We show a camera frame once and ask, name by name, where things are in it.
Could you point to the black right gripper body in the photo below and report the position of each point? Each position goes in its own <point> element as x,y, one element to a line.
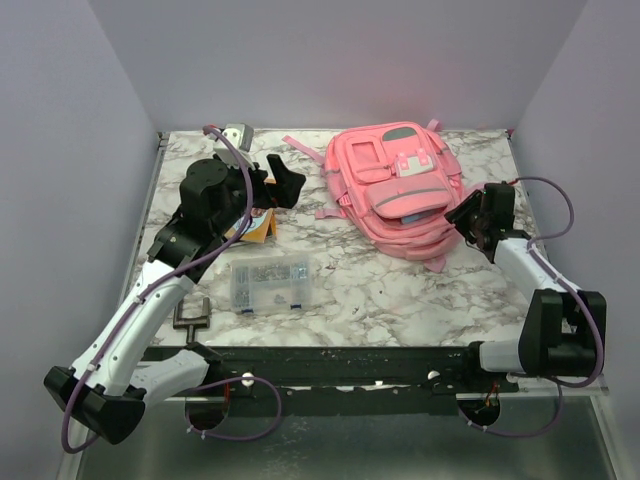
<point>480,222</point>

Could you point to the orange paperback book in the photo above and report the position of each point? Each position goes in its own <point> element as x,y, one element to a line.
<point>261,227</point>

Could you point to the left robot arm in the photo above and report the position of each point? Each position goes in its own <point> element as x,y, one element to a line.
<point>104,389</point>

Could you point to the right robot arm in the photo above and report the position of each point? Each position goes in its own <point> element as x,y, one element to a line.
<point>562,338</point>

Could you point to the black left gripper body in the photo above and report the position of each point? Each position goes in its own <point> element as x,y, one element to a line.
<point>261,196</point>

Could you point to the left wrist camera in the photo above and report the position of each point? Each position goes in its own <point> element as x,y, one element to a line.
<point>240,135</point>

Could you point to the light blue eraser stick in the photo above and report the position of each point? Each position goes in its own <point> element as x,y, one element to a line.
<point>416,217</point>

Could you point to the clear plastic screw organizer box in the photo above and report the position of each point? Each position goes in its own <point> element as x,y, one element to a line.
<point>271,284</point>

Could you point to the pink student backpack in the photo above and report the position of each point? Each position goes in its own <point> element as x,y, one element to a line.
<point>378,174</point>

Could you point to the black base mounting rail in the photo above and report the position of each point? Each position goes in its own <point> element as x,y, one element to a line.
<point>353,381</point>

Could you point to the black metal clamp bracket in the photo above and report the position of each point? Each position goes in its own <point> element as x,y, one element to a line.
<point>191,325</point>

